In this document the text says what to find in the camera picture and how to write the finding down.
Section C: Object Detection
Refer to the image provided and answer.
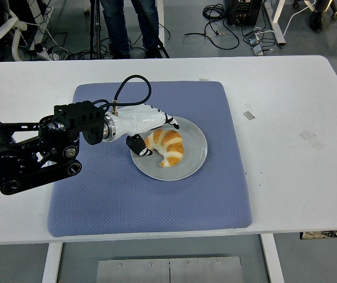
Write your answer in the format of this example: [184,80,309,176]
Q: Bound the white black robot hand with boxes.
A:
[115,104,180,159]

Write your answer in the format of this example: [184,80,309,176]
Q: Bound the croissant bread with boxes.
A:
[143,129,186,168]

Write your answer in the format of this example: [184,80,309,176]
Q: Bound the grey round plate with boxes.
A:
[130,116,209,181]

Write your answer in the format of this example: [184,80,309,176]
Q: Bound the person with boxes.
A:
[99,0,163,58]

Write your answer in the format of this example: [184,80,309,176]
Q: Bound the blue quilted mat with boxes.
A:
[47,81,252,238]

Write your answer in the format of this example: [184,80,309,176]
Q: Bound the grey power adapter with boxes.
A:
[243,32,261,47]

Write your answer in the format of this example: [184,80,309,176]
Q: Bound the black electronics box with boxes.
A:
[226,0,264,27]

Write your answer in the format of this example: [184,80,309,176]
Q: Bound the grey metal plate with screws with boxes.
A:
[96,256,243,283]

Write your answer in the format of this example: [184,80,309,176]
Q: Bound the white office chair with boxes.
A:
[0,16,28,62]

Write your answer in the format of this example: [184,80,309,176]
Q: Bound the white desk leg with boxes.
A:
[262,0,287,46]

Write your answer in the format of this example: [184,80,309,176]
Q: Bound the white table leg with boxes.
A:
[41,242,64,283]
[260,233,285,283]

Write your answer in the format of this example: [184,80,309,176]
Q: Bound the large clear tape piece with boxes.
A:
[299,130,326,152]

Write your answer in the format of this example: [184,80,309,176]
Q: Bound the person's foot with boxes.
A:
[309,0,324,33]

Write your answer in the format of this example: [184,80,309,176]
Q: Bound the black floor cable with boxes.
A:
[184,4,241,50]

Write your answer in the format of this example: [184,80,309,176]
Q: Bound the white floor cable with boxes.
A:
[283,4,315,35]

